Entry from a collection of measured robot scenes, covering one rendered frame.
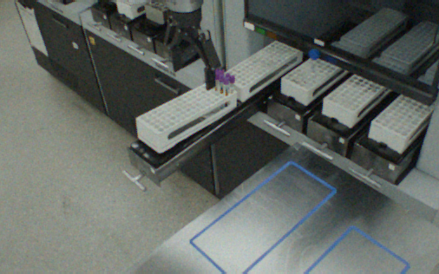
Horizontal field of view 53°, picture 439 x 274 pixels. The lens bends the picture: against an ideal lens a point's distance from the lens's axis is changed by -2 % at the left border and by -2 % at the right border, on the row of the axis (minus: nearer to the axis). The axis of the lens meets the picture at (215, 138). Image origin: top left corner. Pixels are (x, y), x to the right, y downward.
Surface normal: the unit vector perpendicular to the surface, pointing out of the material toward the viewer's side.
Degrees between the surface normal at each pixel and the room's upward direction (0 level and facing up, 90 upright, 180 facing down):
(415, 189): 0
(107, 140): 0
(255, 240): 0
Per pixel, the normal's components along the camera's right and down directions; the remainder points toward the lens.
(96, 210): -0.07, -0.74
